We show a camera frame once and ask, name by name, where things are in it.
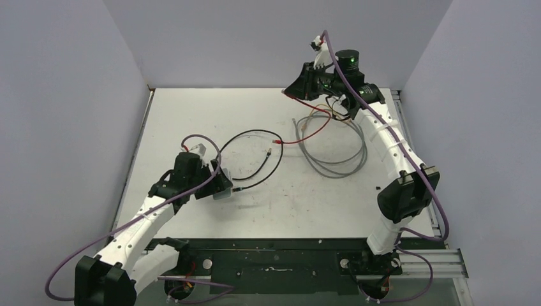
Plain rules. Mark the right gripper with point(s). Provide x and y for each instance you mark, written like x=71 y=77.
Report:
x=302 y=87

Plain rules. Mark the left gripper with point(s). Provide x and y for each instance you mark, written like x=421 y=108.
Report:
x=218 y=183

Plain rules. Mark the white network switch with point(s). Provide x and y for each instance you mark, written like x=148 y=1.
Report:
x=227 y=192

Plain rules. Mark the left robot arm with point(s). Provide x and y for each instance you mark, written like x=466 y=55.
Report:
x=117 y=273

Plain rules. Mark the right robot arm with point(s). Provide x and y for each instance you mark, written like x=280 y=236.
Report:
x=412 y=182

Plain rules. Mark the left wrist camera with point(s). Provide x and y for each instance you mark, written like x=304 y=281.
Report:
x=199 y=150

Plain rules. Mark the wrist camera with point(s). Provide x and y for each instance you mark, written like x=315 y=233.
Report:
x=199 y=150
x=323 y=58

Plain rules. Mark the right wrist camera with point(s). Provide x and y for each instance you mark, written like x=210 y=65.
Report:
x=323 y=58

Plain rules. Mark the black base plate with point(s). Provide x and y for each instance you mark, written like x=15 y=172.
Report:
x=304 y=282

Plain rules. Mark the aluminium rail frame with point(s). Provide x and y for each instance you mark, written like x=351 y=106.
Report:
x=445 y=264

